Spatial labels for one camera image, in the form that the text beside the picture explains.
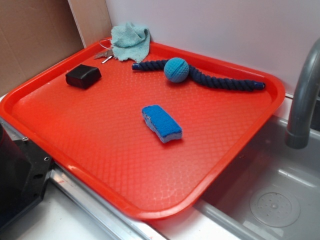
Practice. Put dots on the silver keys on ring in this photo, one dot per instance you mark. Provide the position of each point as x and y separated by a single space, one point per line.
107 53

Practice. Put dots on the grey faucet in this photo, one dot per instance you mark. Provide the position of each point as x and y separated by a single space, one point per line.
305 108

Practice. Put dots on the brown cardboard panel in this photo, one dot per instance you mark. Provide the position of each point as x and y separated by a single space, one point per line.
34 35

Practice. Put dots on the aluminium rail frame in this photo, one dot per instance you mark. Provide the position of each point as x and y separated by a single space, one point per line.
70 211

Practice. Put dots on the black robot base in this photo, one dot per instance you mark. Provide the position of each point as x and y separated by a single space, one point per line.
24 173

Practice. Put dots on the blue sponge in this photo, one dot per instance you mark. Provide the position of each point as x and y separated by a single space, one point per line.
161 123

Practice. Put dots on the teal cloth rag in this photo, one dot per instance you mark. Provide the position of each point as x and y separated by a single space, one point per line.
130 42

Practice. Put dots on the red plastic tray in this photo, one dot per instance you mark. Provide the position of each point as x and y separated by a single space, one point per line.
100 136

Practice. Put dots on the grey sink basin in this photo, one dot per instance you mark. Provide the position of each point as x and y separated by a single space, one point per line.
269 191

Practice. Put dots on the black rectangular block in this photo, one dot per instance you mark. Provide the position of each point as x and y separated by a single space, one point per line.
83 76

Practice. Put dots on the blue ball rope toy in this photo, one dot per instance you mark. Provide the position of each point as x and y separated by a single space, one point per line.
177 70

